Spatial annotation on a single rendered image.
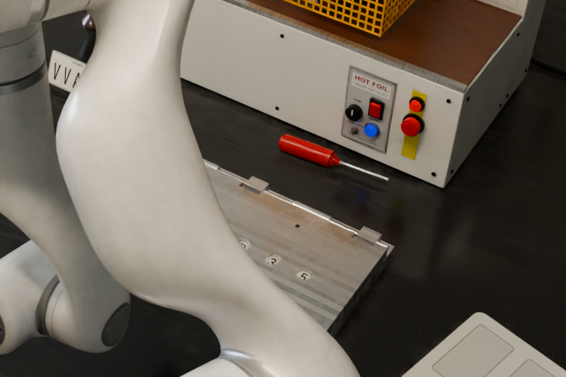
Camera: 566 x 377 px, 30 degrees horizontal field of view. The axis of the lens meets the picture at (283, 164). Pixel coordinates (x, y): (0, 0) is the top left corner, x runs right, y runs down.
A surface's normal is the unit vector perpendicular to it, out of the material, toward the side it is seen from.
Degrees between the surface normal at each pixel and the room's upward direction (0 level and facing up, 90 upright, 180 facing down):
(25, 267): 14
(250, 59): 90
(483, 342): 0
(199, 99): 0
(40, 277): 10
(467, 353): 0
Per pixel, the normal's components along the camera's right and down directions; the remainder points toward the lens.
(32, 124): 0.74, 0.40
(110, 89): -0.26, -0.43
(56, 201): 0.58, -0.37
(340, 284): 0.06, -0.74
